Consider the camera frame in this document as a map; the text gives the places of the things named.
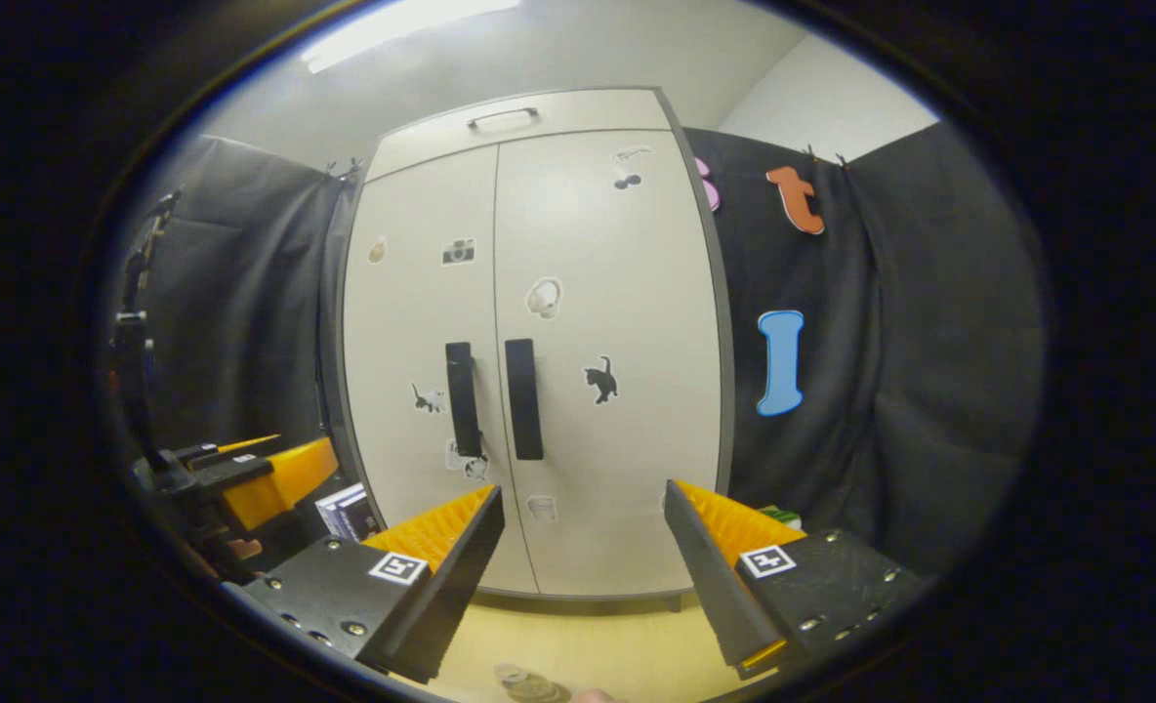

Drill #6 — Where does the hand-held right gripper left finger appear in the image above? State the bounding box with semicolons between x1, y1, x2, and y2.
222;485;506;686

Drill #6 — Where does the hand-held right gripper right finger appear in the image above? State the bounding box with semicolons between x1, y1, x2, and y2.
664;480;926;682

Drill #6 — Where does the white cabinet door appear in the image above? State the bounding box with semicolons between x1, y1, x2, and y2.
341;144;542;599
492;128;727;600

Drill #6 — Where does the white grey cabinet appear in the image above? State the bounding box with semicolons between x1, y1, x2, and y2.
318;86;737;613

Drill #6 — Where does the white cabinet drawer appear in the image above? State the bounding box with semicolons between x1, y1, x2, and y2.
362;87;679;185

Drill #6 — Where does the black metal stand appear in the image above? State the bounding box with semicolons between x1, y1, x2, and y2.
112;189;186;472

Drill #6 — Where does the white blue box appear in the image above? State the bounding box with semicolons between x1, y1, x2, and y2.
313;482;381;545

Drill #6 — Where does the black backdrop cloth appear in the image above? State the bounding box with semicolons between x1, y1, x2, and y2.
132;134;361;472
683;121;1050;579

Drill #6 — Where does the ceiling light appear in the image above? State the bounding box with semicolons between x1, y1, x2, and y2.
298;0;522;76

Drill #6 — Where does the black door handle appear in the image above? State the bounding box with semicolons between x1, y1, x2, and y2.
504;337;546;463
443;341;485;460

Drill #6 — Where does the grey drawer handle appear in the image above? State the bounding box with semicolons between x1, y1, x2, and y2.
466;106;541;131

